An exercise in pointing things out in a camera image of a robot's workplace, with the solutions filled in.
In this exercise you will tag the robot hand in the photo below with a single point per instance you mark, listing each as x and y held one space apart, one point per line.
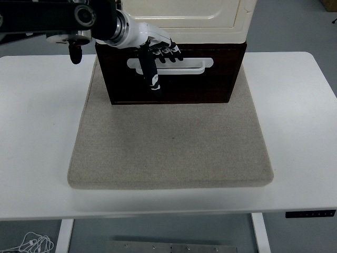
137 34

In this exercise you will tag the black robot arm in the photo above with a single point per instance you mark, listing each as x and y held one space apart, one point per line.
39 18

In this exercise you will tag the dark wooden drawer case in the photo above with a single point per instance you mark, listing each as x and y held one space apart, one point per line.
98 55

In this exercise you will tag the cream cabinet door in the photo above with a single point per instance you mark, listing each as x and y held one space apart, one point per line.
197 10

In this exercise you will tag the cream plastic cabinet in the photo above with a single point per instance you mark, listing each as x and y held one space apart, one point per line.
210 35

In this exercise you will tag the beige felt mat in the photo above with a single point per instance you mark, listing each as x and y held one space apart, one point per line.
171 147

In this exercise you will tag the cardboard box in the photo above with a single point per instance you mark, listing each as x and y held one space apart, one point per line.
330 4

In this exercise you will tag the white table leg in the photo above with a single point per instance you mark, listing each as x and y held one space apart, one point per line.
261 234
64 234

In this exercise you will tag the black table control panel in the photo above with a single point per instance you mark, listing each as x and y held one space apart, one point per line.
310 213

